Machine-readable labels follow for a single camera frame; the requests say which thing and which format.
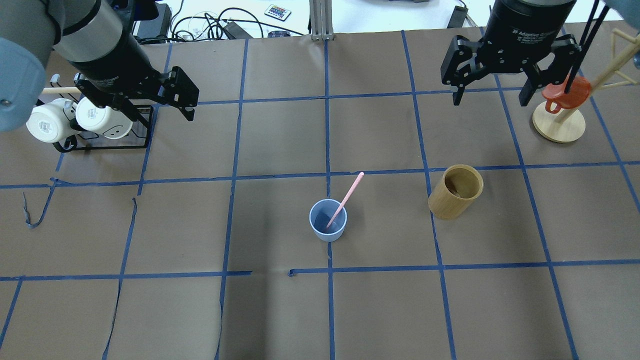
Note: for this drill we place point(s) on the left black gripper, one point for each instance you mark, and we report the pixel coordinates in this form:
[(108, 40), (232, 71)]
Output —
[(116, 64)]

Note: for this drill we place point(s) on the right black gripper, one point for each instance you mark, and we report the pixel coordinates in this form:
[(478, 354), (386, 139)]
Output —
[(525, 25)]

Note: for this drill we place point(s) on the light blue plastic cup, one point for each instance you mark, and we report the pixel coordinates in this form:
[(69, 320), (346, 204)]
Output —
[(323, 223)]

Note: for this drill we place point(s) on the pink chopstick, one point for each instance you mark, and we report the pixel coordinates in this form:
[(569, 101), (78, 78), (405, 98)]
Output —
[(345, 199)]

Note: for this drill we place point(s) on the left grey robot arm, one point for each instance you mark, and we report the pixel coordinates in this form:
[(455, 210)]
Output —
[(89, 34)]

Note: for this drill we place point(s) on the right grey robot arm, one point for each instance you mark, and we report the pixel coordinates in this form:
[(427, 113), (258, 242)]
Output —
[(627, 9)]

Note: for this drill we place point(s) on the orange cup on stand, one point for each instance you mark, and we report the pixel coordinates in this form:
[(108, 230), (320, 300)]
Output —
[(558, 99)]

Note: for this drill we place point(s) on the bamboo chopstick holder cup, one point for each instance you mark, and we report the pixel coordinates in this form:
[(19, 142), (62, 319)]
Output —
[(459, 187)]

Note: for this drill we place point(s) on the black power adapter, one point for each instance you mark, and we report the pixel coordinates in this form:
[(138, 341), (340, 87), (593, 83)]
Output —
[(152, 19)]

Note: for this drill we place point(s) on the white mug with face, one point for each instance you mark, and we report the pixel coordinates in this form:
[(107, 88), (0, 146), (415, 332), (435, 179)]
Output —
[(109, 123)]

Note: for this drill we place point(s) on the wooden mug tree stand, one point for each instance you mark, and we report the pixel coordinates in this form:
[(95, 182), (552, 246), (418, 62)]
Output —
[(568, 125)]

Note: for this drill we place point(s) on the remote control with coloured buttons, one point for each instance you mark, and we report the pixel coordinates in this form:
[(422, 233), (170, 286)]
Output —
[(277, 12)]

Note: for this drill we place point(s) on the white mug left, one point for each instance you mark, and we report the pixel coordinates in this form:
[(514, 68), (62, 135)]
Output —
[(51, 122)]

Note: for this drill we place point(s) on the black wire mug rack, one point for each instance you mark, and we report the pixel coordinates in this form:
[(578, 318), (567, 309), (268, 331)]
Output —
[(137, 139)]

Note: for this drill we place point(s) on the aluminium frame post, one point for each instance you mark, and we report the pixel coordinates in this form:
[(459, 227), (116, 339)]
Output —
[(321, 20)]

